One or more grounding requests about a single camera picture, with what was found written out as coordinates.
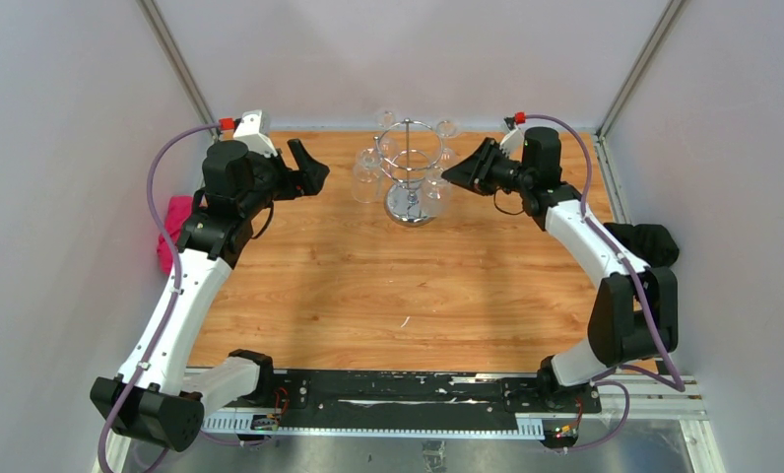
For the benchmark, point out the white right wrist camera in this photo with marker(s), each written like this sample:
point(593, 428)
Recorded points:
point(512, 141)

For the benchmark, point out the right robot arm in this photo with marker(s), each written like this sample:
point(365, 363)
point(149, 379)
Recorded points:
point(635, 313)

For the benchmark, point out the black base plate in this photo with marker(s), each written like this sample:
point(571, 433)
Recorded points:
point(399, 402)

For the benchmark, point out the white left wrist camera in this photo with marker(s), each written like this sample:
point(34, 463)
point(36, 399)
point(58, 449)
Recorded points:
point(253, 131)

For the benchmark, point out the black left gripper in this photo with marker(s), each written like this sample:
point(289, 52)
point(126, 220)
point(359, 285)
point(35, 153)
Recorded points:
point(295, 182)

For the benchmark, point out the pink cloth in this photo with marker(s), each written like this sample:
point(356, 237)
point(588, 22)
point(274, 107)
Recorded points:
point(178, 210)

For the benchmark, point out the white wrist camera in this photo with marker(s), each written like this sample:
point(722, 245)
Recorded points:
point(512, 141)
point(253, 131)

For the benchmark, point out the chrome wine glass rack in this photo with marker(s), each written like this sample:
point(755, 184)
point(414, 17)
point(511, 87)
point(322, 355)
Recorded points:
point(407, 150)

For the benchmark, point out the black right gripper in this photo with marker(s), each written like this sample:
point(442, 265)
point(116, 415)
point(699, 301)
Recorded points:
point(474, 173)

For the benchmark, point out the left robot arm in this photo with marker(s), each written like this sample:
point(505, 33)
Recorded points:
point(152, 399)

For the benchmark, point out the black cloth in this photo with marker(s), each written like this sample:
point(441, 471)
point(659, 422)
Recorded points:
point(652, 243)

